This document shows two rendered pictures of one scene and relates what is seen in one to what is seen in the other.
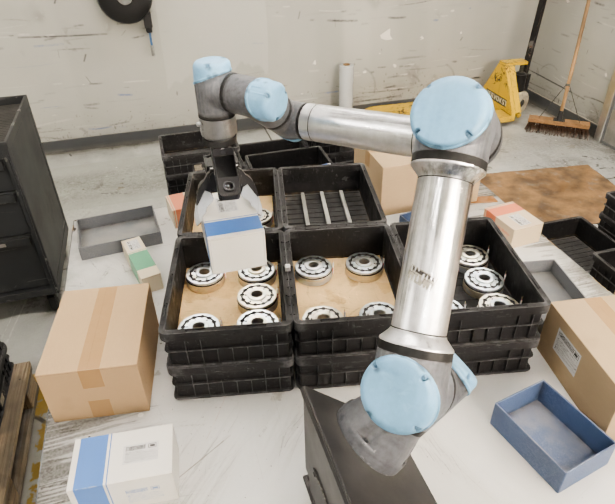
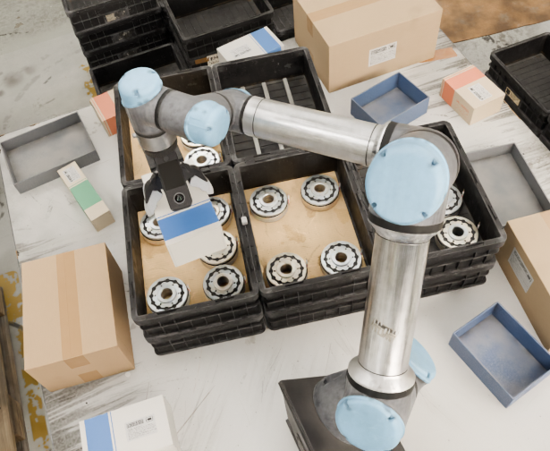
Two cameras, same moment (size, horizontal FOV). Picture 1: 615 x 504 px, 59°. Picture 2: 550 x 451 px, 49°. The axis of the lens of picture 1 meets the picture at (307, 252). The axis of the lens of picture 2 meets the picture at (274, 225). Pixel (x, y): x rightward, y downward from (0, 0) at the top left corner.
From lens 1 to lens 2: 0.49 m
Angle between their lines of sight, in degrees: 22
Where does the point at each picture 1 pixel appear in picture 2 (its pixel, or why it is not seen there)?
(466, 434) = not seen: hidden behind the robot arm
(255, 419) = (234, 366)
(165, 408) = (148, 364)
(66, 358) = (48, 346)
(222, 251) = (181, 250)
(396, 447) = not seen: hidden behind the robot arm
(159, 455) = (157, 429)
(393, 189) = (342, 64)
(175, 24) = not seen: outside the picture
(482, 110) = (438, 191)
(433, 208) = (393, 271)
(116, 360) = (97, 344)
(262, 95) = (203, 130)
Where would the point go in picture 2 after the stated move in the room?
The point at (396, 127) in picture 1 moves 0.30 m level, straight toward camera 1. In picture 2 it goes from (349, 142) to (352, 300)
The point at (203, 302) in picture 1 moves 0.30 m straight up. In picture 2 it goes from (164, 256) to (132, 187)
